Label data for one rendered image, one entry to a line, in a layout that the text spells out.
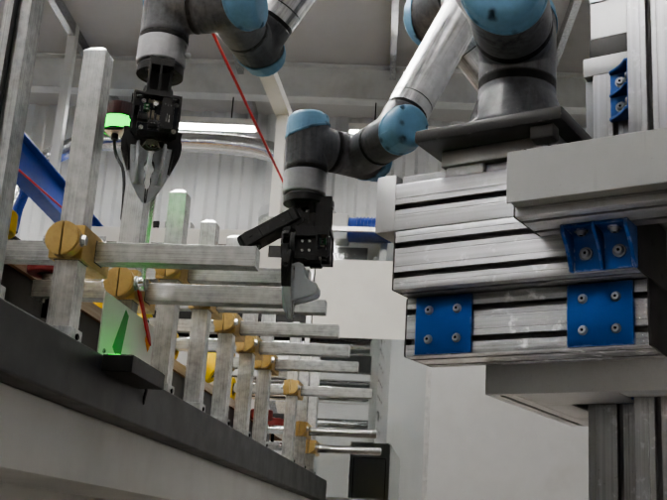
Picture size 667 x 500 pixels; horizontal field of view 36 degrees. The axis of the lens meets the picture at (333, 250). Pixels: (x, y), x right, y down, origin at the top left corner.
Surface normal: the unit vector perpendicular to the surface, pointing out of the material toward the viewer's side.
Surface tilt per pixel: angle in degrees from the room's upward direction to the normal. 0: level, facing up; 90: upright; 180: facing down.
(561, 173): 90
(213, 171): 90
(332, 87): 90
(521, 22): 152
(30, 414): 90
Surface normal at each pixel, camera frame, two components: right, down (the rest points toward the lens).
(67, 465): 0.99, 0.03
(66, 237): -0.11, -0.28
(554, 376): -0.53, -0.26
